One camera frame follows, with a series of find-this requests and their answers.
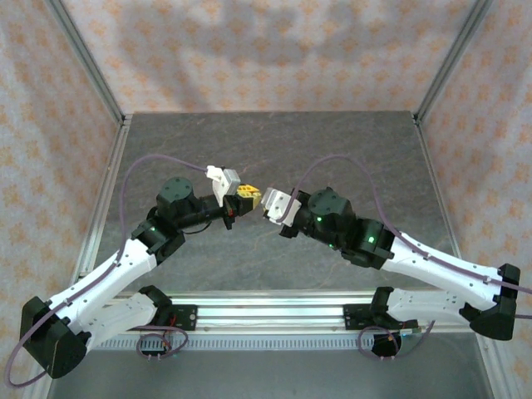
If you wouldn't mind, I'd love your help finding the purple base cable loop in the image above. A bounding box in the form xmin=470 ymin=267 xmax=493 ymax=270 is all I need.
xmin=135 ymin=319 xmax=189 ymax=360
xmin=357 ymin=319 xmax=436 ymax=361

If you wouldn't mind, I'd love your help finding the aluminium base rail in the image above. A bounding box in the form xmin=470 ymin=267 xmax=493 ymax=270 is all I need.
xmin=103 ymin=289 xmax=473 ymax=334

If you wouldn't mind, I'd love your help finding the thin black wire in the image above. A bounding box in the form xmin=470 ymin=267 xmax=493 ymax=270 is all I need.
xmin=185 ymin=222 xmax=218 ymax=236

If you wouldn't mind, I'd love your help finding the slotted grey cable duct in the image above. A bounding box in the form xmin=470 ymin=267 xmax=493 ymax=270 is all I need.
xmin=89 ymin=336 xmax=375 ymax=351

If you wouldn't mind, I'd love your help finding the aluminium frame post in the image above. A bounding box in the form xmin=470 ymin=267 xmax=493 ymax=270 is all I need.
xmin=414 ymin=0 xmax=495 ymax=124
xmin=45 ymin=0 xmax=126 ymax=126

